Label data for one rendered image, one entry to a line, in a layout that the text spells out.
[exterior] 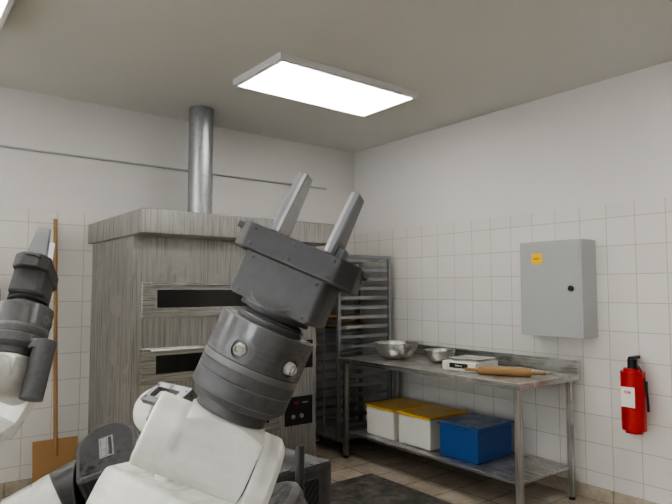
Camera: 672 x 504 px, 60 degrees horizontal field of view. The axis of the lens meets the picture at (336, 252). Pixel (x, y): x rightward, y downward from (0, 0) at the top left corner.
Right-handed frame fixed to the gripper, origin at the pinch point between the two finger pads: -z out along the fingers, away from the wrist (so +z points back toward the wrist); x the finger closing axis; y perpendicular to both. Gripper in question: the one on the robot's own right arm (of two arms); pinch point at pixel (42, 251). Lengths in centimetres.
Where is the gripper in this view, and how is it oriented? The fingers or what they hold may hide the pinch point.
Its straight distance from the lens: 115.1
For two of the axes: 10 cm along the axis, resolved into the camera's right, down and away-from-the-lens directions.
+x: 2.7, -4.4, -8.6
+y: -9.6, -1.4, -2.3
